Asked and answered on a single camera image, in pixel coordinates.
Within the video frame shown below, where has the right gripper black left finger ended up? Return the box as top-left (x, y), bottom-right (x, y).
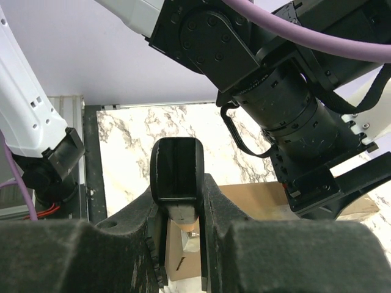
top-left (1, 183), bottom-right (167, 292)

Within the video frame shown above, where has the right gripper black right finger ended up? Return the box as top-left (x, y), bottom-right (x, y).
top-left (200, 175), bottom-right (390, 292)

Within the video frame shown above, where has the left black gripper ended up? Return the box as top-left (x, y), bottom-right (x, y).
top-left (268, 134), bottom-right (391, 220)

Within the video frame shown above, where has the brown cardboard express box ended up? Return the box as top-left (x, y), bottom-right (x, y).
top-left (165, 182), bottom-right (379, 281)

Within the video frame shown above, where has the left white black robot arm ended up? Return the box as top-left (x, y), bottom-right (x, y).
top-left (101, 1), bottom-right (390, 219)

